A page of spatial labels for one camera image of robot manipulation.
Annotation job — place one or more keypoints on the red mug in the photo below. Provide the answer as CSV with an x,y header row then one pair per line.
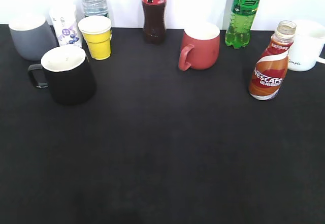
x,y
199,47

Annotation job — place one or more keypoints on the clear water bottle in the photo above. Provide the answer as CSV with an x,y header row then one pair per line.
x,y
95,8

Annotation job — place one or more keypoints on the grey mug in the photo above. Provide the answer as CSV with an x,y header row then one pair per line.
x,y
32,36

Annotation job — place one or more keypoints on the Nescafe coffee bottle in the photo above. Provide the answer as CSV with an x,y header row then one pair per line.
x,y
271,68

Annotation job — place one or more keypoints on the cola bottle red label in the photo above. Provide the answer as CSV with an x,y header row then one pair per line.
x,y
154,20

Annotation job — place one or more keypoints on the green sprite bottle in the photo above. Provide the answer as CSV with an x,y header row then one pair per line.
x,y
243,13

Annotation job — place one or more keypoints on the black mug white inside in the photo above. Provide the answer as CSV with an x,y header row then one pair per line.
x,y
67,73

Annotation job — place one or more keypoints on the yellow paper cup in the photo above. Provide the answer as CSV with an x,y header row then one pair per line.
x,y
96,31

